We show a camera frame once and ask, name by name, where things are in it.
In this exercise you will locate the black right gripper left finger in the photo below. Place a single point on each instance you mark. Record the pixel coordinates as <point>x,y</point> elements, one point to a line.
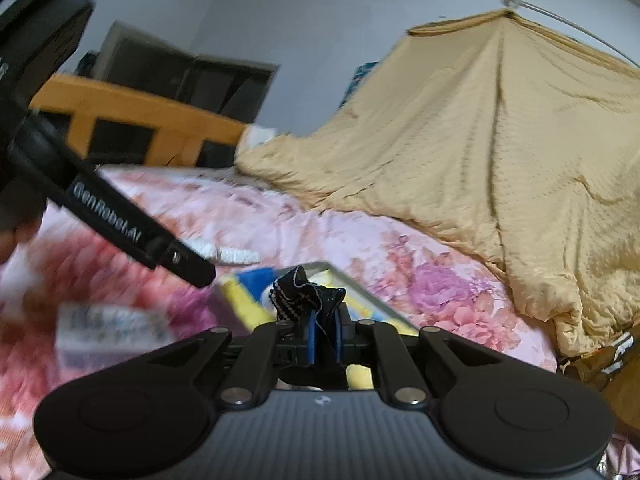
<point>296,344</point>

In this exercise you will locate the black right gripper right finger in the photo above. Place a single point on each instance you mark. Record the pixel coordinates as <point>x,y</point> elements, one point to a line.
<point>353,338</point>

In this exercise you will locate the black knitted sock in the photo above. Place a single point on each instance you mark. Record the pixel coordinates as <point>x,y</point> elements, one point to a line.
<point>298,300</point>

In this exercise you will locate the left hand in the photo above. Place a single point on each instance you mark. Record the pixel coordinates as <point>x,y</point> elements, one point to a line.
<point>9,240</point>

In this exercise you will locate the grey tray with cartoon picture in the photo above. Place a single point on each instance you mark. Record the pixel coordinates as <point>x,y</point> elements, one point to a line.
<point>254,371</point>

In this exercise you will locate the dark cabinet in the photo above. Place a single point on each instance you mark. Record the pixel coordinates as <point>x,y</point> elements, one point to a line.
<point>134,59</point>

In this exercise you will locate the pink floral bedsheet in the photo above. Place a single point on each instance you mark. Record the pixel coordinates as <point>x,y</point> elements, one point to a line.
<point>423,281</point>

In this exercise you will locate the white blue medicine box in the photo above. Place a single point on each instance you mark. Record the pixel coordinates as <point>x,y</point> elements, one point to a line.
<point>91,337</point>

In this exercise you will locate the colourful striped brown garment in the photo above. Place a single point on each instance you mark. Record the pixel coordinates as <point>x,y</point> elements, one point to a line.
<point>613,371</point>

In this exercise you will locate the tan dotted blanket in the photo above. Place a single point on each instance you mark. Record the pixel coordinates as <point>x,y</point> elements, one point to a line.
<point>504,139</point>

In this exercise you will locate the wooden bed frame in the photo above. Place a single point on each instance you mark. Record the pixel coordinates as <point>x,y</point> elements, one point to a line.
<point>179,129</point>

